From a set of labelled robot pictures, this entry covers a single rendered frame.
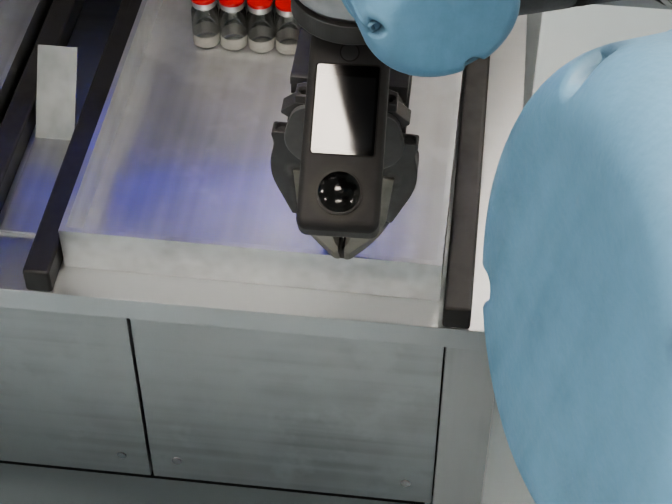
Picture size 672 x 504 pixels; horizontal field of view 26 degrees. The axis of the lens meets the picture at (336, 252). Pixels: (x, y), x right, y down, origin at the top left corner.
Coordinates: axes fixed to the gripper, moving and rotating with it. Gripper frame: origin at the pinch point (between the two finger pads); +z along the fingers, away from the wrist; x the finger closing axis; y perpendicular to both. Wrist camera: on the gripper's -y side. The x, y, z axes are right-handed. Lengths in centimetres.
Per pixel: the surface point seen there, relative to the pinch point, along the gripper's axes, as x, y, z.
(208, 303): 8.8, -1.6, 4.7
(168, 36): 17.2, 26.6, 5.6
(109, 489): 34, 39, 95
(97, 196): 18.6, 7.5, 5.0
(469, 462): -13, 36, 75
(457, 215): -7.4, 6.8, 2.6
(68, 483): 39, 39, 95
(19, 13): 30.0, 28.2, 5.9
